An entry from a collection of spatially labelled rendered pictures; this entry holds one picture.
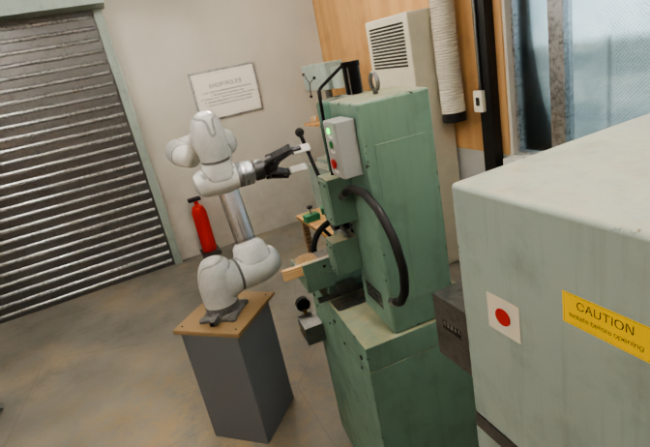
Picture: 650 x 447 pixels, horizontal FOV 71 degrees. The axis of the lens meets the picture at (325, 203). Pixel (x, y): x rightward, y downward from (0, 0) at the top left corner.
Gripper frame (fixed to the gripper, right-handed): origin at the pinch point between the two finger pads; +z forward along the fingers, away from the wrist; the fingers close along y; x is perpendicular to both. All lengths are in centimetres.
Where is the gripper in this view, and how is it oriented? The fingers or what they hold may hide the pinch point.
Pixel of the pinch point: (305, 157)
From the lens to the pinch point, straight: 170.7
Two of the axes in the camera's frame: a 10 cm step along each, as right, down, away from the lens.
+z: 9.2, -2.8, 2.7
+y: 1.2, -4.5, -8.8
